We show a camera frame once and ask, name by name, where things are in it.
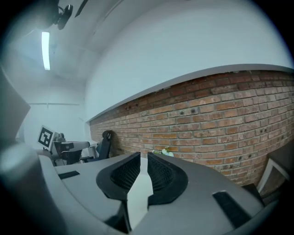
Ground long ceiling light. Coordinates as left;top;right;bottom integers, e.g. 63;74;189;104
41;31;51;72

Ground small white table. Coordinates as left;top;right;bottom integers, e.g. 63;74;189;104
79;140;100;163

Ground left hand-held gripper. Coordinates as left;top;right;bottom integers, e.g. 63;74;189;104
37;125;91;166

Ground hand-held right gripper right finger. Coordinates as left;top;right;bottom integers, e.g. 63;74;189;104
132;152;265;235

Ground black mounted camera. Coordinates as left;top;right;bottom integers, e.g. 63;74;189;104
51;0;74;31

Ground cream folder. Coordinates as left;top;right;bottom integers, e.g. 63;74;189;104
127;157;154;231

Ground dark desk with white frame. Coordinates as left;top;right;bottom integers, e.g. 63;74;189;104
256;146;294;201

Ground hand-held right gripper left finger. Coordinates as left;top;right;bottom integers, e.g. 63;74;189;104
39;151;141;235

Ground black office chair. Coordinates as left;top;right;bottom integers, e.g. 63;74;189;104
98;130;114;160

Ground white potted flower plant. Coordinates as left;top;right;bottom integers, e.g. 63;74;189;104
152;146;175;158

